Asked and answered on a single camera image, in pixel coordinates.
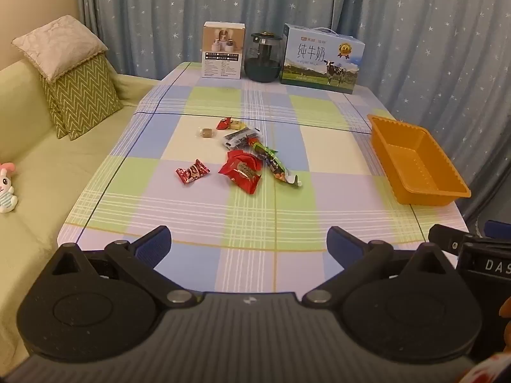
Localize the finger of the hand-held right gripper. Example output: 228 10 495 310
484 220 511 237
428 224 470 254

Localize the long silver-ended candy packet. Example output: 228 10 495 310
261 155 304 187

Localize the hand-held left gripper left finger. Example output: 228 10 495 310
39 225 197 310

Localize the black snack packet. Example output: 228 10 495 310
223 127 260 149

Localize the beige quilted pillow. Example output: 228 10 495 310
12 15 109 82

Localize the large red snack packet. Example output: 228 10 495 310
217 149 264 195

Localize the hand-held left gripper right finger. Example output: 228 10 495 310
302 225 460 310

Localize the person's right hand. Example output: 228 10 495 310
499 296 511 354

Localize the white product box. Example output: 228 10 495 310
201 21 246 79

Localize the small red snack packet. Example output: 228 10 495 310
176 159 211 186

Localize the orange plastic tray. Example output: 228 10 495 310
366 114 472 207

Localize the blue milk carton box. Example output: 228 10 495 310
279 23 366 95

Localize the pink white plush toy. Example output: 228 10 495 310
0 162 19 214

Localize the red white patterned clothing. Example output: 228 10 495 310
458 351 511 383

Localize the green chevron pillow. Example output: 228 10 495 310
50 54 124 141
40 74 68 139

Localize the light green sofa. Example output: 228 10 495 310
0 58 164 368

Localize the green twisted candy packet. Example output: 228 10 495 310
248 139 278 160

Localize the dark green glass jar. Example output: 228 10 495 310
243 32 283 84

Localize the blue star curtain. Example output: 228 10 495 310
76 0 511 226

